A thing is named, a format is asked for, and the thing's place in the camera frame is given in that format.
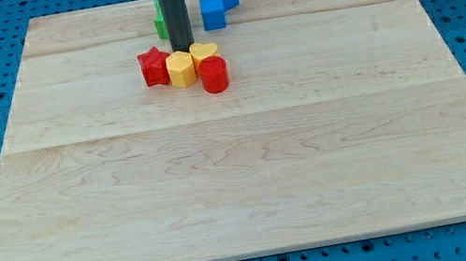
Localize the red cylinder block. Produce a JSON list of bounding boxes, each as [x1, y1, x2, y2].
[[198, 55, 229, 94]]

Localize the yellow hexagon block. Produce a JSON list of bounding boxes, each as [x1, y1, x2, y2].
[[166, 51, 197, 88]]

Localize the yellow heart block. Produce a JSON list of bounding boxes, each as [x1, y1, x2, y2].
[[189, 42, 219, 74]]

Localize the red star block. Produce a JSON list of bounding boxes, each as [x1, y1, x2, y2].
[[138, 47, 170, 87]]

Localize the light wooden board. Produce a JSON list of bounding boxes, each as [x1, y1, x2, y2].
[[0, 0, 466, 261]]

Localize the blue cube block front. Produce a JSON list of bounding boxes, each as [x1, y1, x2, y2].
[[199, 0, 226, 32]]

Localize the green block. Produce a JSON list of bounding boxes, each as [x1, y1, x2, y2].
[[153, 0, 169, 40]]

